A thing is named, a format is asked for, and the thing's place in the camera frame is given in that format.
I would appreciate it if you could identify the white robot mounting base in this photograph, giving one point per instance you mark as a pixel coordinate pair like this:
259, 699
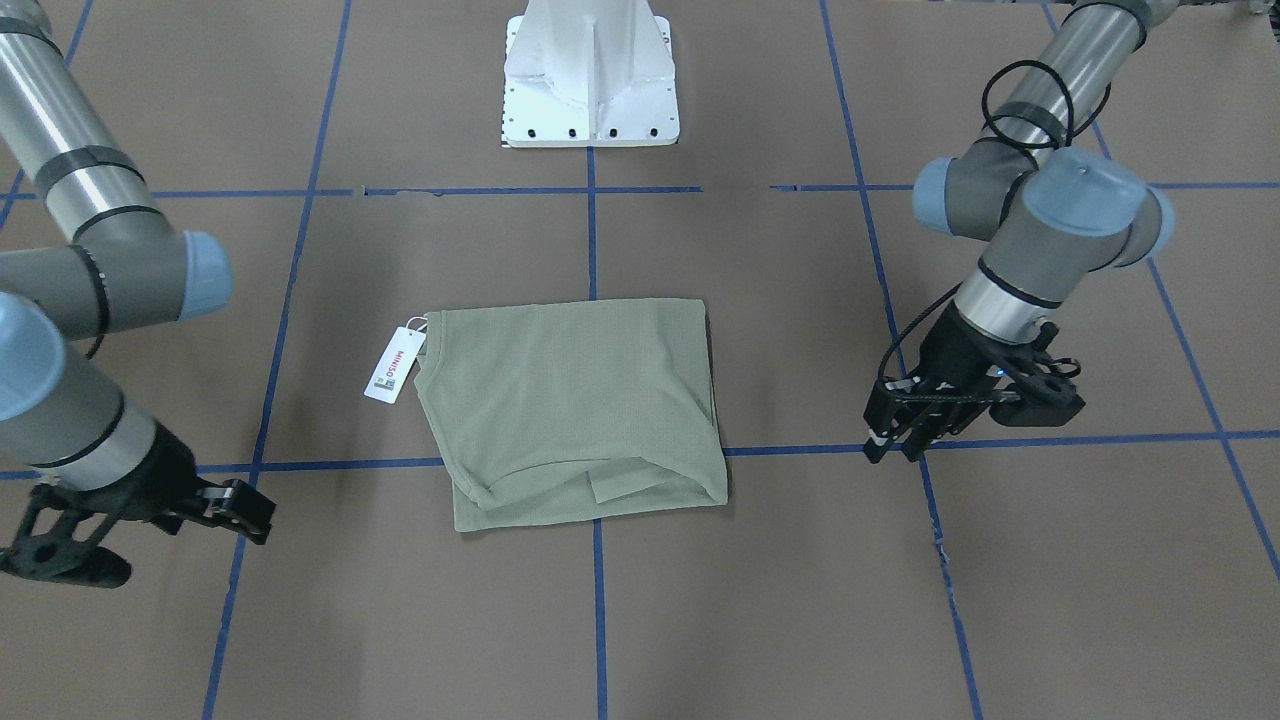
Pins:
589, 75

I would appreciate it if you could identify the white shirt hang tag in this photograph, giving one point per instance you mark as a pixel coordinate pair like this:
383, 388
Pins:
396, 361

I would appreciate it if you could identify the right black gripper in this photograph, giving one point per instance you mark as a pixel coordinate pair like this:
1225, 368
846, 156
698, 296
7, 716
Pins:
163, 478

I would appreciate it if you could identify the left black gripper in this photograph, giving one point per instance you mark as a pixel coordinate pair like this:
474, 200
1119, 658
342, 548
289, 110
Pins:
953, 352

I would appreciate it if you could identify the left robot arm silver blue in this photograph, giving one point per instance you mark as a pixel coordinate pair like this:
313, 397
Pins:
1050, 213

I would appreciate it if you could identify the olive green long-sleeve shirt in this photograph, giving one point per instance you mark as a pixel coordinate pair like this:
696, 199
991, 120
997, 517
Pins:
548, 414

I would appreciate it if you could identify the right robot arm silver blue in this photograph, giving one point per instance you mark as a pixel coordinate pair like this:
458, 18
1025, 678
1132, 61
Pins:
102, 457

